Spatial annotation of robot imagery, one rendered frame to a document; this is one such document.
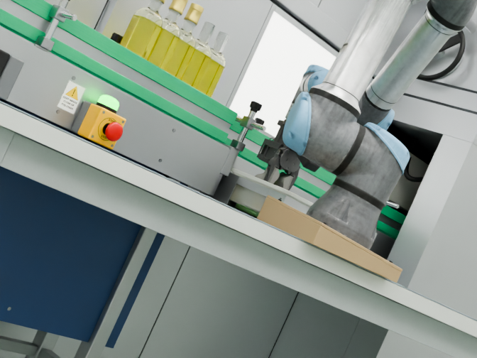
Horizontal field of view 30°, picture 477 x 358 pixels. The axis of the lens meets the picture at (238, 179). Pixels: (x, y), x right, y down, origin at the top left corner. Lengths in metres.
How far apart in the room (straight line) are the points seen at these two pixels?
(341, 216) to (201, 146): 0.44
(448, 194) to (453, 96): 0.33
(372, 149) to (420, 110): 1.15
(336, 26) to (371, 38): 0.91
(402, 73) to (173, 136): 0.54
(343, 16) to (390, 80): 0.77
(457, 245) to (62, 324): 1.39
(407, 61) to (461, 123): 0.86
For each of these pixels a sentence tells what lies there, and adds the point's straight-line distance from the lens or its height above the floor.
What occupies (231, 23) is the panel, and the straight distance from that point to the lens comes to 2.45.
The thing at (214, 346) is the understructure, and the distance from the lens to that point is 2.82.
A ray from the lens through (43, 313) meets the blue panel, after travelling 2.01.
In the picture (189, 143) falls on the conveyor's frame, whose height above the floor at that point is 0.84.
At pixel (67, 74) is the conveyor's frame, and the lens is 1.84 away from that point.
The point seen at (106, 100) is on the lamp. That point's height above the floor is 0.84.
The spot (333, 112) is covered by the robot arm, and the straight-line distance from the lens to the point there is 1.80.
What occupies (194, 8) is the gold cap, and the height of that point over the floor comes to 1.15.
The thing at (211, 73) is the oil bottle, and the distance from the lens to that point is 2.24.
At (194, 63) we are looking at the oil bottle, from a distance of 2.19.
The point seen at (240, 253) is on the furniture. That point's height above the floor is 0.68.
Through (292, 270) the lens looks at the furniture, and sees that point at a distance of 1.77.
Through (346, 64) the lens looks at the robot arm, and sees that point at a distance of 1.84.
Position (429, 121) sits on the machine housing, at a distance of 2.93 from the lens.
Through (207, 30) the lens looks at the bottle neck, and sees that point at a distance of 2.22.
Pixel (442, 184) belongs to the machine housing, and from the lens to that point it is 2.82.
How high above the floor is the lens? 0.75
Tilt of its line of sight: 2 degrees up
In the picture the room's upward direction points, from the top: 25 degrees clockwise
